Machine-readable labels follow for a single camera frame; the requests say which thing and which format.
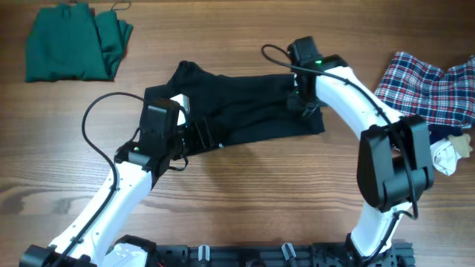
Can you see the red blue plaid shirt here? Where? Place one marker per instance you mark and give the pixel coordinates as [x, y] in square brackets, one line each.
[441, 97]

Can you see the folded green garment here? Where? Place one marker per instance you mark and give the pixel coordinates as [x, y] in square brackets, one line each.
[71, 42]

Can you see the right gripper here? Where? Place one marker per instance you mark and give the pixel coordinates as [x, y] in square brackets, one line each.
[297, 98]

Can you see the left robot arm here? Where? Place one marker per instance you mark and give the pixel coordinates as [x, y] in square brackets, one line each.
[166, 133]

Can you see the black polo shirt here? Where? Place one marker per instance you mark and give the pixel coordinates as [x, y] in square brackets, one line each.
[239, 109]

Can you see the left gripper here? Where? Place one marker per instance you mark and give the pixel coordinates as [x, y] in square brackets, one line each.
[200, 134]

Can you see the white crumpled garment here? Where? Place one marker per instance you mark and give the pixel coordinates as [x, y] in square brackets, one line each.
[447, 152]

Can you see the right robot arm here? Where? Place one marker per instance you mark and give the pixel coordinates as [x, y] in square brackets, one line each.
[394, 167]

